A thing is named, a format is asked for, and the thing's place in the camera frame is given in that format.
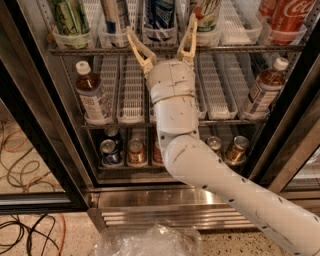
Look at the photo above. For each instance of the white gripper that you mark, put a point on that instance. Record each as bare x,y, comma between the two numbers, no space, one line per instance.
170,81

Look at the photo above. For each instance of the blue pepsi can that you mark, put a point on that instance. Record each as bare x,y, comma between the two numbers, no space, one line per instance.
159,19

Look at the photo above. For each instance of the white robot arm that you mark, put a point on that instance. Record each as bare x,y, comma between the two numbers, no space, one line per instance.
190,160

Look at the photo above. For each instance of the silver blue slim can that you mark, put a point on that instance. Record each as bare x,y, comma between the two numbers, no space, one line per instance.
116,18

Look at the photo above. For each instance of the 7up can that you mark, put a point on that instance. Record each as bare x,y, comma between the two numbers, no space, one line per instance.
207,13

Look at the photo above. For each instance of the green silver can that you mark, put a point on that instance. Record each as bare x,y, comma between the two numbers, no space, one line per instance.
215,144

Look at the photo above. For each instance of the green can top shelf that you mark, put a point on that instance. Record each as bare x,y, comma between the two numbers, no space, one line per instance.
71,22

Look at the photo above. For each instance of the brown can bottom shelf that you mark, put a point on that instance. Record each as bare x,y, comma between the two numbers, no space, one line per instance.
136,152

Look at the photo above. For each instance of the red can bottom shelf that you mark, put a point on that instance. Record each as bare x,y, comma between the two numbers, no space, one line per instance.
157,157

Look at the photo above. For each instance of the blue can bottom shelf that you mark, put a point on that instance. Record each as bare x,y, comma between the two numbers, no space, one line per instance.
110,152

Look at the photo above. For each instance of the orange can bottom shelf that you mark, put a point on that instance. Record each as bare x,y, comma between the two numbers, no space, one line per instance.
235,153

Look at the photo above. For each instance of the red coca-cola can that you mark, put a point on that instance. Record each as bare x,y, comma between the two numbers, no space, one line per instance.
285,18

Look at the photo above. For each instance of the steel fridge base grille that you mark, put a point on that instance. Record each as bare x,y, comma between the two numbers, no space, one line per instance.
177,206

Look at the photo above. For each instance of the glass fridge door left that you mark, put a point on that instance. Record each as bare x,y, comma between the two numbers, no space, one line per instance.
36,91

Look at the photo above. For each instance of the left tea bottle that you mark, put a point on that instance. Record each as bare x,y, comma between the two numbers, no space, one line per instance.
92,94

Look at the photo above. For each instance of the tea bottle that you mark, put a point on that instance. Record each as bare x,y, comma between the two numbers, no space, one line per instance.
92,94
264,90

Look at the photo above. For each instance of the right tea bottle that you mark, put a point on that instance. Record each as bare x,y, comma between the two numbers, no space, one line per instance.
264,90

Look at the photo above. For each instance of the clear plastic bin with bag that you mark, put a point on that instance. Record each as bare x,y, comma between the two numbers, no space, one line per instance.
157,240

